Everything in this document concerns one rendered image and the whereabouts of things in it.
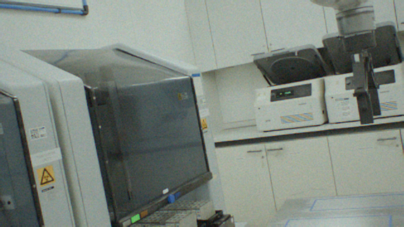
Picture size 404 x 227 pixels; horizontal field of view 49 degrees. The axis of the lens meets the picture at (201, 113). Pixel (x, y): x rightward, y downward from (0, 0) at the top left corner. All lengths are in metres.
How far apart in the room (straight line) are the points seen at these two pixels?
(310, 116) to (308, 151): 0.28
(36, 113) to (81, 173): 0.22
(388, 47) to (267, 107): 1.03
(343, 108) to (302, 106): 0.31
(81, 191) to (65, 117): 0.21
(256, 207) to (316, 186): 0.56
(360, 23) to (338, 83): 2.36
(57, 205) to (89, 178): 0.14
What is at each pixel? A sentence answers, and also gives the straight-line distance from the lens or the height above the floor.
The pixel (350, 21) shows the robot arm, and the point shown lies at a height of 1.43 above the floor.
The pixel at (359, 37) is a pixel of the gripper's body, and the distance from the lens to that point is 1.13.
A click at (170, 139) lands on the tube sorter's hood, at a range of 1.64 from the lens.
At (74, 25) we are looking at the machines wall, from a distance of 3.02.
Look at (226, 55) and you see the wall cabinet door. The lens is 4.03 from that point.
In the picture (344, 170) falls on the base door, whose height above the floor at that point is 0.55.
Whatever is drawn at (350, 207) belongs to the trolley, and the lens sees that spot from 1.73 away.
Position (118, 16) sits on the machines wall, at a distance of 3.38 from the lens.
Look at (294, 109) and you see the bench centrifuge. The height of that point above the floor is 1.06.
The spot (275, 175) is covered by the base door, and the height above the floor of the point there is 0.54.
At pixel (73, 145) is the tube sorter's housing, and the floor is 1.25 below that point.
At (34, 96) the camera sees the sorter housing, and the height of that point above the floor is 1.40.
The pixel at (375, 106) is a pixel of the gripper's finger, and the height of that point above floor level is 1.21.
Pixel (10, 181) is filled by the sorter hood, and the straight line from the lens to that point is 1.14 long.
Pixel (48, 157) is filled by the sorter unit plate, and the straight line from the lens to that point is 1.23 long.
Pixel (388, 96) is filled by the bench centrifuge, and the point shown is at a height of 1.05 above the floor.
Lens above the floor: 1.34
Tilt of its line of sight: 3 degrees down
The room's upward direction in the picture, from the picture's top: 10 degrees counter-clockwise
